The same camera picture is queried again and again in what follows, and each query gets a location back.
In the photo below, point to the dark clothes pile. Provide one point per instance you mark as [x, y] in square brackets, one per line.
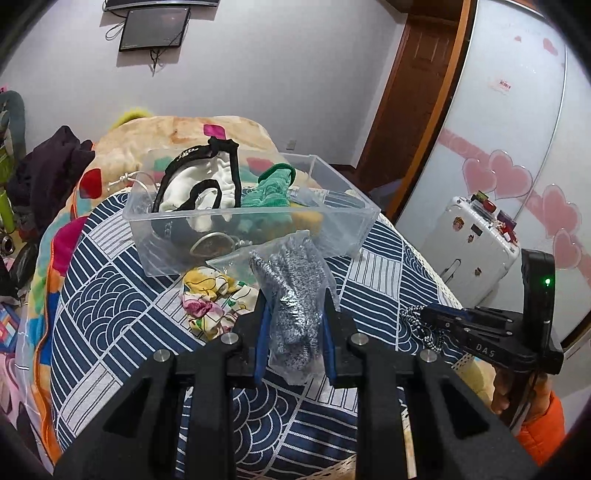
[48, 170]

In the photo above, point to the person's right hand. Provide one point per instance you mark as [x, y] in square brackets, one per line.
[501, 392]

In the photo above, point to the person's orange-sleeved right forearm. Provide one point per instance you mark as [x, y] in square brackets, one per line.
[542, 429]

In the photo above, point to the blue white patterned bedspread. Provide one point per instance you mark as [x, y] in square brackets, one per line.
[129, 300]

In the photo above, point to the white wall socket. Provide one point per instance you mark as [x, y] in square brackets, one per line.
[290, 144]

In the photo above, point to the yellow green fuzzy item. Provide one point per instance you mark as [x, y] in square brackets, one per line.
[131, 116]

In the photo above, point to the floral yellow pink cloth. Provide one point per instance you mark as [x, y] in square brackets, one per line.
[214, 300]

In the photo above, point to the white wardrobe with pink hearts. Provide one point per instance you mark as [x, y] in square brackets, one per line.
[508, 115]

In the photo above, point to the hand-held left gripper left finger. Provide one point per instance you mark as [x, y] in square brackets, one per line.
[261, 333]

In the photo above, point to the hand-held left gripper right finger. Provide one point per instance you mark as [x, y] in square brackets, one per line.
[328, 333]

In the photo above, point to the orange floral blanket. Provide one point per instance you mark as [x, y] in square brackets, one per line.
[161, 134]

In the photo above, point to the white black-trimmed garment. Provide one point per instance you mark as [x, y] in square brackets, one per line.
[210, 184]

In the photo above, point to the bagged grey speckled socks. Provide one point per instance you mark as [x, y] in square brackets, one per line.
[291, 295]

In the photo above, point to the black wall monitor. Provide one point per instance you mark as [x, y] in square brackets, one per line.
[154, 28]

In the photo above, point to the white suitcase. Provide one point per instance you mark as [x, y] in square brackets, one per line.
[471, 249]

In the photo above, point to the grey green plush toy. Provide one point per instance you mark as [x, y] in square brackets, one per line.
[14, 120]

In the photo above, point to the brown wooden door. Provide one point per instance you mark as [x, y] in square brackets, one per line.
[415, 92]

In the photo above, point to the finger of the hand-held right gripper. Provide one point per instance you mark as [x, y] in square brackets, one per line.
[445, 317]

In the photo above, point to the green knit cloth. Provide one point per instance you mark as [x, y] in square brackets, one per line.
[270, 194]

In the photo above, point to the clear plastic storage box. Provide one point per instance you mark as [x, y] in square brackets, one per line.
[258, 217]

